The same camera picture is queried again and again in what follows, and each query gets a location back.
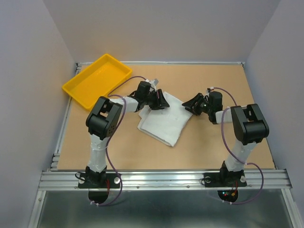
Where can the aluminium back rail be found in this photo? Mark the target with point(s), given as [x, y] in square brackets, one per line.
[182, 63]

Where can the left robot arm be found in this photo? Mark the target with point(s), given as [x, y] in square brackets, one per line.
[103, 121]

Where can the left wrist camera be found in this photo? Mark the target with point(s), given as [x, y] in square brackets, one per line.
[146, 87]

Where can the aluminium rail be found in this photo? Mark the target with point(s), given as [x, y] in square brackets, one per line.
[182, 63]
[57, 151]
[156, 180]

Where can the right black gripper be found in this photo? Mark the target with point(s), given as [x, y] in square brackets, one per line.
[194, 109]

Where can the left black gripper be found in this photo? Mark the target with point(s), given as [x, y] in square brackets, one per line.
[160, 102]

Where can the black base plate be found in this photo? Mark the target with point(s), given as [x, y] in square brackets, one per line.
[218, 180]
[108, 180]

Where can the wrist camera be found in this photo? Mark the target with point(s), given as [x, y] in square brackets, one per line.
[215, 101]
[146, 87]

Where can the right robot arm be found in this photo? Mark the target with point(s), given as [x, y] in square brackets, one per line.
[250, 128]

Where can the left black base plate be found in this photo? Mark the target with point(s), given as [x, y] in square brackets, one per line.
[108, 180]

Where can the white long sleeve shirt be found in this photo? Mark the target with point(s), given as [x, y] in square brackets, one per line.
[167, 124]

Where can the aluminium left side rail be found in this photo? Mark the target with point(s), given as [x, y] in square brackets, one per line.
[57, 151]

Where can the aluminium front rail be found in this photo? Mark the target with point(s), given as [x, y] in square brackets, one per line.
[156, 180]

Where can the yellow plastic tray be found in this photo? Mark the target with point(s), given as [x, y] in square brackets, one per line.
[97, 80]

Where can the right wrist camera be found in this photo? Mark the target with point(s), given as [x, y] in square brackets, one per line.
[215, 101]

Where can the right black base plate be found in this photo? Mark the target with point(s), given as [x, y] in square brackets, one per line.
[218, 180]

